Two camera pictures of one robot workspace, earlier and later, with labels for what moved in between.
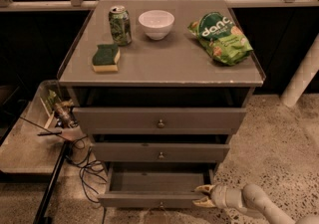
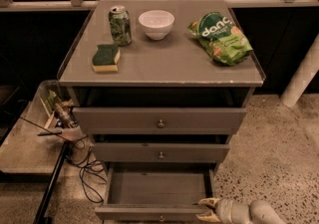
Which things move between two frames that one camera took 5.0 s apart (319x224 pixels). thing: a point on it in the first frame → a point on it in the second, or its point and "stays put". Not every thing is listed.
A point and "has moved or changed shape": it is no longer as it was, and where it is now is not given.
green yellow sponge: x=106 y=58 stays put
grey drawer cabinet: x=160 y=83 stays put
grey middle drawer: x=159 y=152 stays put
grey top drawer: x=159 y=120 stays put
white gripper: x=218 y=195 → x=224 y=208
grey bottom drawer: x=156 y=184 has moved or changed shape
